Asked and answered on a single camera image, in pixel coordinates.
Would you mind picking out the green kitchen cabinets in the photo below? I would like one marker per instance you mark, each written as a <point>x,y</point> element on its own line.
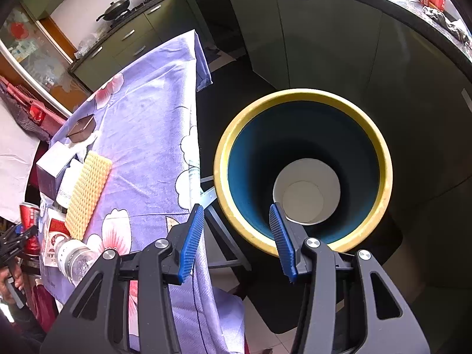
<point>144,28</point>

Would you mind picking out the clear plastic bottle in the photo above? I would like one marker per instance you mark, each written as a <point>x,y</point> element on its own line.
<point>74,259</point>

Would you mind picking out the yellow wafer packet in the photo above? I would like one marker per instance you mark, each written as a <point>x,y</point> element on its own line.
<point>86,194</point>

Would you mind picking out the yellow rimmed trash bin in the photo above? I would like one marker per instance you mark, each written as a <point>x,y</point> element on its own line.
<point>288,125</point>

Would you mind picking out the black wok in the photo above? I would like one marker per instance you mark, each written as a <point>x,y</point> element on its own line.
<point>114,10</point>

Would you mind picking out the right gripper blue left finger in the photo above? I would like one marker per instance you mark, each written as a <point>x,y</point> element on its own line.
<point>190,243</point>

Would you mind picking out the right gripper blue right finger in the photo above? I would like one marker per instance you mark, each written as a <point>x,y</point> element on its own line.
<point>286,251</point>

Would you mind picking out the white purple carton box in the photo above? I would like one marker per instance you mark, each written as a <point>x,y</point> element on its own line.
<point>51,168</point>

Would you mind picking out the brown square box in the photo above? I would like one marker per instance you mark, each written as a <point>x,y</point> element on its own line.
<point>82,129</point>

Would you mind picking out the white paper cup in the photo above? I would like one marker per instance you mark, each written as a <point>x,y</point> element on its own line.
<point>308,191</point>

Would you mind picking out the red drink can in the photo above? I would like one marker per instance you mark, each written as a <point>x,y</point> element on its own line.
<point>29,218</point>

